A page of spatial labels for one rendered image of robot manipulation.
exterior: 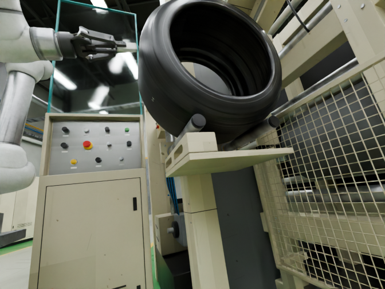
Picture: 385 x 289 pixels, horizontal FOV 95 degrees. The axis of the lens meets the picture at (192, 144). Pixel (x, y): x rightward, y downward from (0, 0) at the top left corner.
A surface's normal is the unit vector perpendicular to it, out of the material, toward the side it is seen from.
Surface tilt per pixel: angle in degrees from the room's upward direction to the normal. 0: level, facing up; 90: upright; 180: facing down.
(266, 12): 162
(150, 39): 90
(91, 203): 90
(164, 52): 93
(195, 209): 90
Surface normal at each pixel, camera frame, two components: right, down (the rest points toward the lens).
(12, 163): 0.92, -0.22
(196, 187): 0.31, -0.30
